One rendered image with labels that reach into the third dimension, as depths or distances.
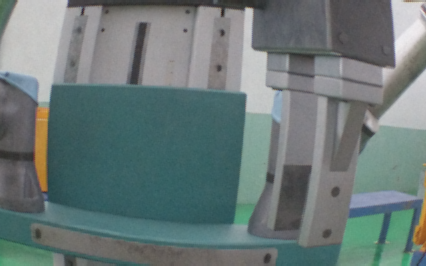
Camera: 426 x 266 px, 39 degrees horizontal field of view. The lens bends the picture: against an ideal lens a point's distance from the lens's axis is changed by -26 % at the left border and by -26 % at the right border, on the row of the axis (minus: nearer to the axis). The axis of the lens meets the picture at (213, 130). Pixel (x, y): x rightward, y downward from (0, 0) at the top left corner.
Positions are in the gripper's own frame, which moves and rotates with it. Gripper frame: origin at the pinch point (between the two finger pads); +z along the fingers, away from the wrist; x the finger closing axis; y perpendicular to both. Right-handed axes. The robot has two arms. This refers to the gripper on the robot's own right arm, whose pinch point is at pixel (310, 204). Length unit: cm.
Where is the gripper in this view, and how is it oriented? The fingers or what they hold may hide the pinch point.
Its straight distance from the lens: 40.8
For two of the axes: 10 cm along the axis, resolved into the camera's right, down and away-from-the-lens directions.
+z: -0.9, 9.9, 0.7
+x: 2.5, 0.9, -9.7
